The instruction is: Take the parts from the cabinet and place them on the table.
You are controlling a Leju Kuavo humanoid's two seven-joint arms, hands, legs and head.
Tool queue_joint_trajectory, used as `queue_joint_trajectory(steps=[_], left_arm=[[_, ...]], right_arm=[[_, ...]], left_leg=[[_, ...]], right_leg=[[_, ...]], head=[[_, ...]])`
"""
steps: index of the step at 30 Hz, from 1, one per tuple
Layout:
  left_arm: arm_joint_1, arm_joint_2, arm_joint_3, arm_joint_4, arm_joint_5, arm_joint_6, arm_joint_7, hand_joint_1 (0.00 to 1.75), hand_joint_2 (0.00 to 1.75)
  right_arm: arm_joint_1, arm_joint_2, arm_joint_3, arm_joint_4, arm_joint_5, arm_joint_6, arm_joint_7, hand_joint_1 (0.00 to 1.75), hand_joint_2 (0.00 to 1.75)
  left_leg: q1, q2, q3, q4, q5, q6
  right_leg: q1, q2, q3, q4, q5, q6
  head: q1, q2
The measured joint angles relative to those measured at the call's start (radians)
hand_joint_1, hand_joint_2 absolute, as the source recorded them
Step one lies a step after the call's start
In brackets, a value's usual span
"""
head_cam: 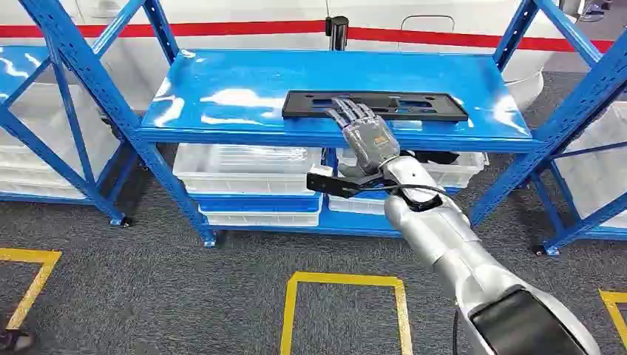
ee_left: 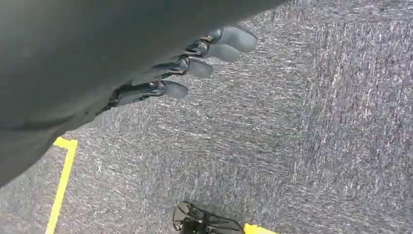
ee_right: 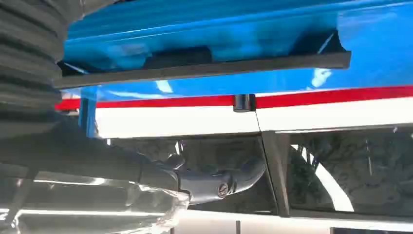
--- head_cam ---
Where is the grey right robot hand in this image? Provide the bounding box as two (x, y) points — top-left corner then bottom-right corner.
(325, 98), (401, 180)

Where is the black plastic panel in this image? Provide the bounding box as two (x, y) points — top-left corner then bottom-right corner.
(281, 90), (470, 124)

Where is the blue plastic bin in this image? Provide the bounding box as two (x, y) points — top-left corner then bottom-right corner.
(359, 187), (464, 201)
(188, 192), (325, 214)

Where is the black part in bin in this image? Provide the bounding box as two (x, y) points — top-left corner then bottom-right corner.
(413, 150), (461, 166)

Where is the yellow floor tape square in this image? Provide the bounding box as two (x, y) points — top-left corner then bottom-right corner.
(598, 288), (627, 350)
(279, 271), (415, 355)

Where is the blue metal shelf rack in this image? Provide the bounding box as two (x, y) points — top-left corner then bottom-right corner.
(0, 45), (133, 229)
(531, 98), (627, 257)
(19, 0), (627, 249)

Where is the red barrier belt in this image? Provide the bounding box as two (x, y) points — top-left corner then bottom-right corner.
(0, 19), (616, 54)

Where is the person's foot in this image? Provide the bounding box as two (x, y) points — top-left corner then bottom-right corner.
(0, 327), (35, 354)

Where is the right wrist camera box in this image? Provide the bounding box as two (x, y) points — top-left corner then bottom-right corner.
(305, 165), (378, 200)

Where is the thin black cable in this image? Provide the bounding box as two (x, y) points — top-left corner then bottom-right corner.
(451, 308), (461, 355)
(362, 182), (454, 201)

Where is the black barrier post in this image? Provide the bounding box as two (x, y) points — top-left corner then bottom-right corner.
(325, 16), (350, 52)

